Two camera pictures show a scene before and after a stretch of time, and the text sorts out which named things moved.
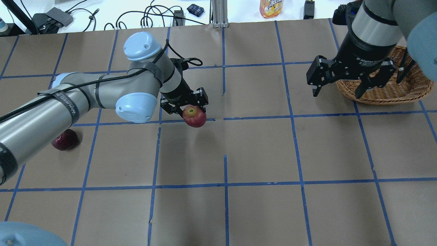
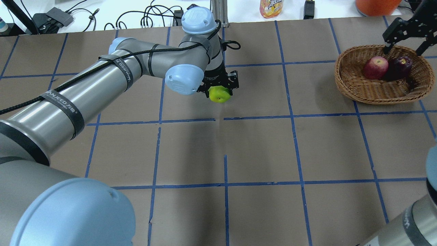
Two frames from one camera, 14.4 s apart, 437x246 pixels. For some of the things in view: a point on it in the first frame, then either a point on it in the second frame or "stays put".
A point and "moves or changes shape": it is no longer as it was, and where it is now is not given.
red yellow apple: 193,116 moves or changes shape
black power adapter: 309,10 stays put
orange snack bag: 270,8 stays put
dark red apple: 68,140 moves or changes shape
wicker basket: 414,85 stays put
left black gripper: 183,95 to 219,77
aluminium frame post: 219,12 stays put
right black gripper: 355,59 to 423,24
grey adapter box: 61,16 stays put
